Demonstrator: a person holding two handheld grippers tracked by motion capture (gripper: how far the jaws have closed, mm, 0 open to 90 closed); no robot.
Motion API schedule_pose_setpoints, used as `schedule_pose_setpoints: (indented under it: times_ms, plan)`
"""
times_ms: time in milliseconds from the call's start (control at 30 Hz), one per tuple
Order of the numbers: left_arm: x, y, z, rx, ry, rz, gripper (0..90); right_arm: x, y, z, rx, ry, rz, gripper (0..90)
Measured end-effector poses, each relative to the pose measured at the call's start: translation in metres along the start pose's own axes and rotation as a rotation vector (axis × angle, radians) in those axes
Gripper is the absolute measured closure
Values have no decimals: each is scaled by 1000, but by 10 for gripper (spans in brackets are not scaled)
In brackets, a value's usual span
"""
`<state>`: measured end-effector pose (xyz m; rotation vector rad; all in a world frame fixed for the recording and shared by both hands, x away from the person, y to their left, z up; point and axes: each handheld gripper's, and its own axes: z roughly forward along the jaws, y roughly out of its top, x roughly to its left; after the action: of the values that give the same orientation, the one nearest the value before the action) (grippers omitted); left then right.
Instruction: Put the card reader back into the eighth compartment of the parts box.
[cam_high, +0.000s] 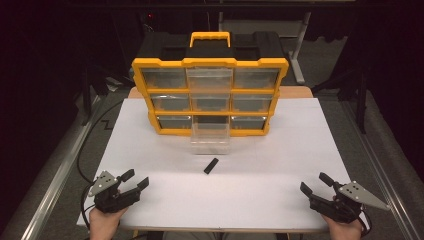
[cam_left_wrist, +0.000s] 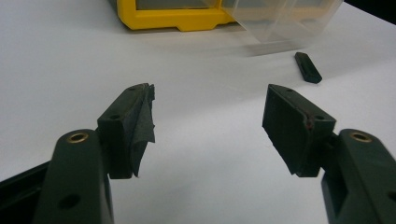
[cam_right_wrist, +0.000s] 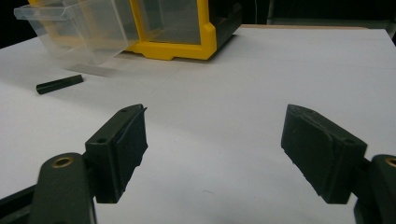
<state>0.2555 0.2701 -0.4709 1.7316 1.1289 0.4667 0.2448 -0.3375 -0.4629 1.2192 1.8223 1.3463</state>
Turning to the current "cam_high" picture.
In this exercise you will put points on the set of clear drawers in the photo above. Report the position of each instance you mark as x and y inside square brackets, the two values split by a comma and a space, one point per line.
[166, 78]

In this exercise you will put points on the aluminium frame rail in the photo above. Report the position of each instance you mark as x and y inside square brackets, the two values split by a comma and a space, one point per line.
[380, 173]
[50, 186]

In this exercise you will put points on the black metal stand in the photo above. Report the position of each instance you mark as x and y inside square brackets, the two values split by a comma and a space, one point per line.
[361, 110]
[87, 96]

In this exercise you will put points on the small black rectangular block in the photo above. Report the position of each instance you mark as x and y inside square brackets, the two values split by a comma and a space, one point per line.
[211, 166]

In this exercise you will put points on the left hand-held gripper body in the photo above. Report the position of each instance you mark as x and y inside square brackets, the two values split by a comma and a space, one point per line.
[108, 200]

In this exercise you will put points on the white foam board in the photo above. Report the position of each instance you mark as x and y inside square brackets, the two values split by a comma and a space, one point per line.
[266, 160]

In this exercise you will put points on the person's right hand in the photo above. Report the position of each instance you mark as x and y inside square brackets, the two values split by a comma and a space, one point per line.
[345, 231]

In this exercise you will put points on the yellow black drawer organizer cabinet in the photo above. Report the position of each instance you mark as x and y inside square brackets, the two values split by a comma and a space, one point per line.
[206, 62]

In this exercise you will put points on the clear plastic drawer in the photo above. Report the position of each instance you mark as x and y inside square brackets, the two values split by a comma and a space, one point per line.
[210, 144]
[209, 80]

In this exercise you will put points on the white metal stand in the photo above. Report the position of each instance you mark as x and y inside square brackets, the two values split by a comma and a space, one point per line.
[297, 66]

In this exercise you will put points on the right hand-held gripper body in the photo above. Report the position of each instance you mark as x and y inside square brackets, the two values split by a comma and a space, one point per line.
[343, 208]

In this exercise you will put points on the person's left hand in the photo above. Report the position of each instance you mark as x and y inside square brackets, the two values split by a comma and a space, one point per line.
[104, 225]

